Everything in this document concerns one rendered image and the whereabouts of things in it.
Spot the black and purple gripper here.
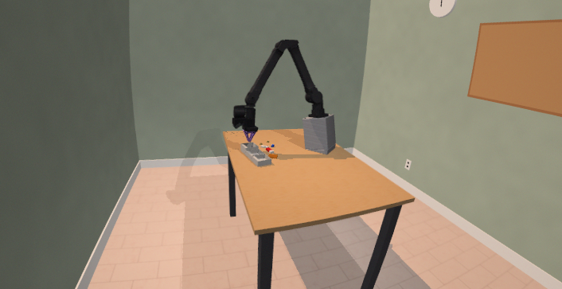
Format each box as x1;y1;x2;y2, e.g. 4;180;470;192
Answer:
242;117;258;142

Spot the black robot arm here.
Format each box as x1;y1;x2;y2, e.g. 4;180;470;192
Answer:
232;40;329;129

